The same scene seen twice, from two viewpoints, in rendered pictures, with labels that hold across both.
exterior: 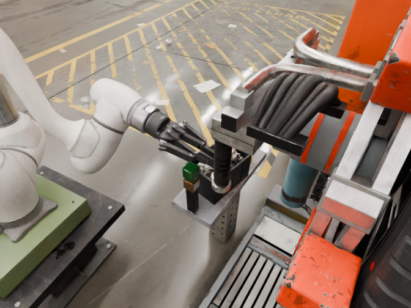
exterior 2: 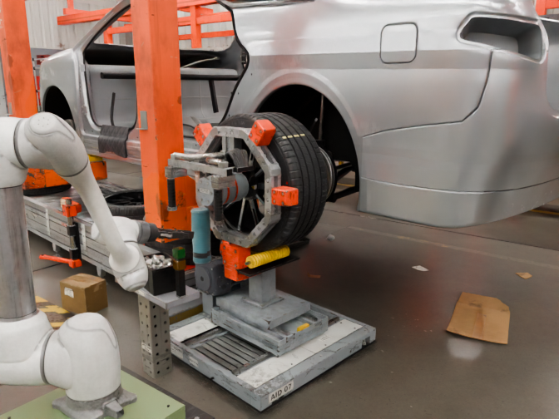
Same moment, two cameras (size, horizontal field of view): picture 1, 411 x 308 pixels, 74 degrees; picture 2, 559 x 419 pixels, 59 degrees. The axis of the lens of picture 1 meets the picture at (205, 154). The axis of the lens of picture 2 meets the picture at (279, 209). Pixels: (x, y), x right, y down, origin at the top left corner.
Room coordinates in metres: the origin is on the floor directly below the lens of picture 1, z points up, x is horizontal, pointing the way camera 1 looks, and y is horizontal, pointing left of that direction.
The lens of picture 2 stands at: (-0.18, 1.86, 1.30)
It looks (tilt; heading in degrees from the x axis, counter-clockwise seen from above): 14 degrees down; 280
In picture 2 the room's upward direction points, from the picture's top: straight up
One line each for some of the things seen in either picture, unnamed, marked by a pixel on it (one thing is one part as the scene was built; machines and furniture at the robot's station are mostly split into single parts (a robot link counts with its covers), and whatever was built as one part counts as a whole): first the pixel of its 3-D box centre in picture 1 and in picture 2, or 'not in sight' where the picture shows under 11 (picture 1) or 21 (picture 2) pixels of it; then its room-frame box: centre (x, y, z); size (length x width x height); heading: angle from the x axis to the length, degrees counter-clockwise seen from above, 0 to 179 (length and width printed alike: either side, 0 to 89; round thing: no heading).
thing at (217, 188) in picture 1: (222, 161); (218, 205); (0.41, -0.04, 0.83); 0.04 x 0.04 x 0.16
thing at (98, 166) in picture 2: not in sight; (71, 161); (2.25, -1.89, 0.69); 0.52 x 0.17 x 0.35; 56
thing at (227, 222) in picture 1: (224, 206); (155, 330); (0.75, -0.09, 0.21); 0.10 x 0.10 x 0.42; 56
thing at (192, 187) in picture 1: (191, 182); (179, 264); (0.56, 0.04, 0.59); 0.04 x 0.04 x 0.04; 56
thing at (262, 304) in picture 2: not in sight; (262, 282); (0.32, -0.47, 0.32); 0.40 x 0.30 x 0.28; 146
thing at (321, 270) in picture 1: (316, 280); (284, 196); (0.16, -0.15, 0.85); 0.09 x 0.08 x 0.07; 146
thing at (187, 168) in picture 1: (191, 171); (179, 253); (0.56, 0.04, 0.64); 0.04 x 0.04 x 0.04; 56
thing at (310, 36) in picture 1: (344, 35); (199, 147); (0.57, -0.28, 1.03); 0.19 x 0.18 x 0.11; 56
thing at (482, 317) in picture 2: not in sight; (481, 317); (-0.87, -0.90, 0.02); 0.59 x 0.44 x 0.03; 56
